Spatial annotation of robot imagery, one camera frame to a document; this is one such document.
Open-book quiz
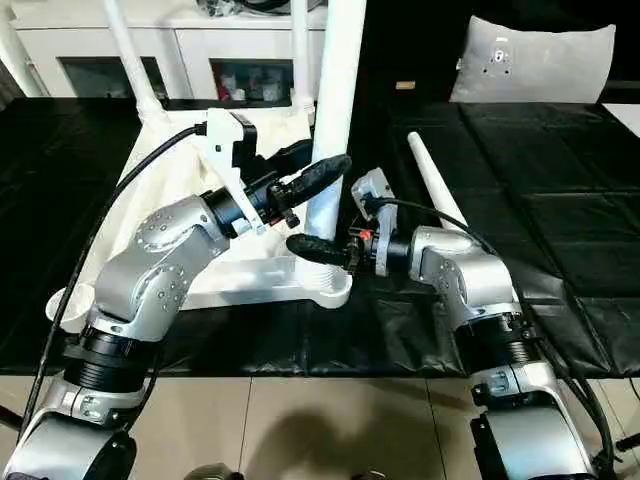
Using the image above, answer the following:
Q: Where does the flat white board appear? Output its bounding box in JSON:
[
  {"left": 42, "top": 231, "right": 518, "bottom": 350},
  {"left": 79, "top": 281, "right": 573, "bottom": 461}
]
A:
[{"left": 601, "top": 102, "right": 640, "bottom": 127}]

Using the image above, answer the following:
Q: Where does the white cabinet with glass doors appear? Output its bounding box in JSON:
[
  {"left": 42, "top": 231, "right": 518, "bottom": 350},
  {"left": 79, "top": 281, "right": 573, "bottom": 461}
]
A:
[{"left": 13, "top": 0, "right": 329, "bottom": 102}]

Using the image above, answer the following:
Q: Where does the grey printed cushion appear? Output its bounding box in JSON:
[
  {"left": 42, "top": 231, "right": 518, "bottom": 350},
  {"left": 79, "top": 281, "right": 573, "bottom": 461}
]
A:
[{"left": 447, "top": 14, "right": 618, "bottom": 105}]

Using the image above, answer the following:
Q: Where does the white plastic table leg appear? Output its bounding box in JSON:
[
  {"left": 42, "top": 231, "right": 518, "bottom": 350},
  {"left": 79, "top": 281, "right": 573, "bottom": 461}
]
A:
[
  {"left": 288, "top": 0, "right": 320, "bottom": 115},
  {"left": 101, "top": 0, "right": 170, "bottom": 125},
  {"left": 406, "top": 131, "right": 470, "bottom": 235},
  {"left": 302, "top": 0, "right": 370, "bottom": 296}
]

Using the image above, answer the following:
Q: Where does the white plastic table top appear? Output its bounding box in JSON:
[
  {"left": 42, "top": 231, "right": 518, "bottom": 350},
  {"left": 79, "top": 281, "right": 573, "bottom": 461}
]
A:
[{"left": 43, "top": 106, "right": 355, "bottom": 332}]

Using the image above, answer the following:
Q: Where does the black work mat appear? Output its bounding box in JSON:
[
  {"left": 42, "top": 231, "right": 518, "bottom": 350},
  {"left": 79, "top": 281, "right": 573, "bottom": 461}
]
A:
[{"left": 0, "top": 96, "right": 640, "bottom": 379}]

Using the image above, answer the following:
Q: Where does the black box with gold label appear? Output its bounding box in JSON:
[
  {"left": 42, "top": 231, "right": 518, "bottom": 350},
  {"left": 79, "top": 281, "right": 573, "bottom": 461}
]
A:
[{"left": 357, "top": 0, "right": 477, "bottom": 105}]

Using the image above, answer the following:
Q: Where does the black tangled item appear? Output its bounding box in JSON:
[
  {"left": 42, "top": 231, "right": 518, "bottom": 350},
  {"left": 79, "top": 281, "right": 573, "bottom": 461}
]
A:
[{"left": 196, "top": 0, "right": 237, "bottom": 17}]

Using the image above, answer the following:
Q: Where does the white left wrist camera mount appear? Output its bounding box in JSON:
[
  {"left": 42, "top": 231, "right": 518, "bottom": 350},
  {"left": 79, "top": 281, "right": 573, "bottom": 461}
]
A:
[{"left": 203, "top": 106, "right": 267, "bottom": 237}]

